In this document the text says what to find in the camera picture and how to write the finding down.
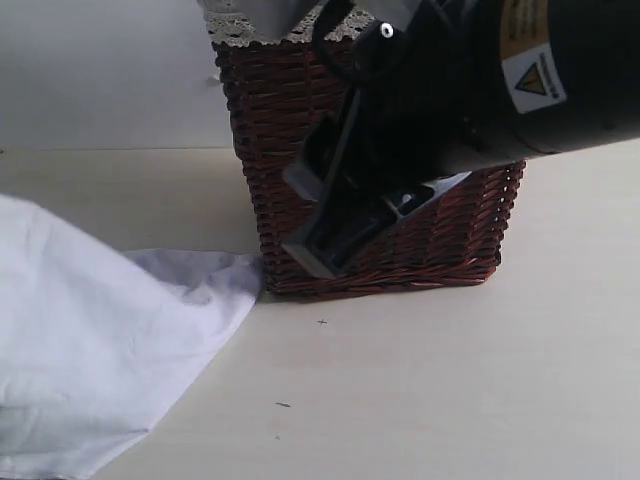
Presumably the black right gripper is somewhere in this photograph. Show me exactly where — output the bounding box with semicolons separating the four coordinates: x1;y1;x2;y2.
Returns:
283;1;520;278

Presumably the dark brown wicker basket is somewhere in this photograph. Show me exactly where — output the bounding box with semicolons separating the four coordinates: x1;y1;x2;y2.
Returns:
212;40;525;301

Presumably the white lace crochet cloth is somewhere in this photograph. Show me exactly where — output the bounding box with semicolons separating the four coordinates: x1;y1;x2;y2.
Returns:
205;0;376;49

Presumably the white t-shirt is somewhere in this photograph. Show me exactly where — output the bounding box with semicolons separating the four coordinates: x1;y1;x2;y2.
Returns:
1;196;262;479

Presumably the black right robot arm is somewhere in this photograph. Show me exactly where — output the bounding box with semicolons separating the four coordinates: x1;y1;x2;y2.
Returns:
282;0;639;278

